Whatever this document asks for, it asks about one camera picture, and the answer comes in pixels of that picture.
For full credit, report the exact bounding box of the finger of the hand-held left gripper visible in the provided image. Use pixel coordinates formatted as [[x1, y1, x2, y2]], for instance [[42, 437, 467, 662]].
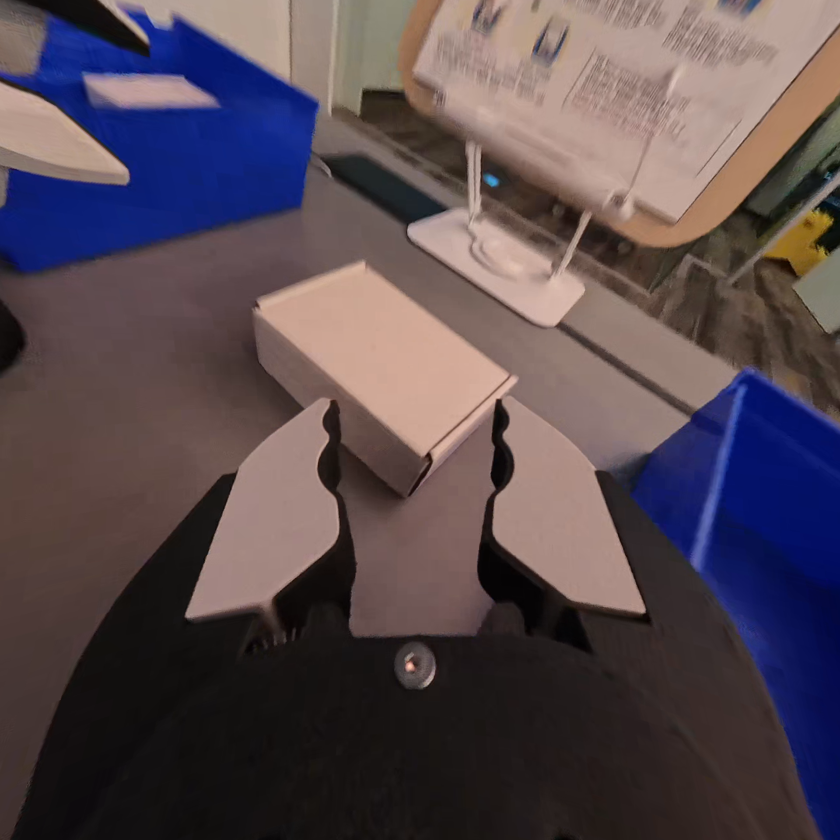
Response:
[[26, 0, 152, 57], [0, 77, 131, 186]]

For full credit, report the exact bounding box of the black flat pad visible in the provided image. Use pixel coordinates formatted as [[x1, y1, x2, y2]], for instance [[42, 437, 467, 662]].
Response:
[[322, 154, 450, 224]]

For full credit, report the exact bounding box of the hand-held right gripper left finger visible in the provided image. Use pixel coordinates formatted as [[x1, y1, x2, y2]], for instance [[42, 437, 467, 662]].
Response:
[[185, 398, 357, 624]]

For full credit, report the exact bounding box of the blue plastic bin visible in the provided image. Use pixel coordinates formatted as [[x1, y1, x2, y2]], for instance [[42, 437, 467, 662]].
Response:
[[0, 5, 320, 274], [630, 367, 840, 840]]

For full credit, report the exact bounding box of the instruction sheet on stand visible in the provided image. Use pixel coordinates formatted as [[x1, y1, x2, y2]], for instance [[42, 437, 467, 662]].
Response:
[[397, 0, 840, 250]]

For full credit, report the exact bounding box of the white cardboard box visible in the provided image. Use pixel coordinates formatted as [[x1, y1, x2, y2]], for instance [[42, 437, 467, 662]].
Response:
[[252, 260, 519, 497], [84, 72, 221, 111]]

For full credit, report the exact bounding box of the yellow plastic object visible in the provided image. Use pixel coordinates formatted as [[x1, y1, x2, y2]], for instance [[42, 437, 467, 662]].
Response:
[[764, 209, 836, 277]]

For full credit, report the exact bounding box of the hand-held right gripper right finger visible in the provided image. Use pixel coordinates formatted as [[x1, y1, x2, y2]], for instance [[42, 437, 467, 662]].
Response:
[[479, 397, 647, 618]]

